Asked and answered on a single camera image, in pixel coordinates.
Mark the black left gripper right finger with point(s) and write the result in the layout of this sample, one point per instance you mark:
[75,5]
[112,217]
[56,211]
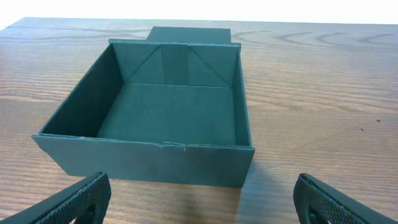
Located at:
[317,202]

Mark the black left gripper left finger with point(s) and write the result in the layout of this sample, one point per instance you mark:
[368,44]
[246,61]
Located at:
[83,202]

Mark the dark green cardboard box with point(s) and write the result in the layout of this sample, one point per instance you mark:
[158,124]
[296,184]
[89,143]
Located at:
[169,108]

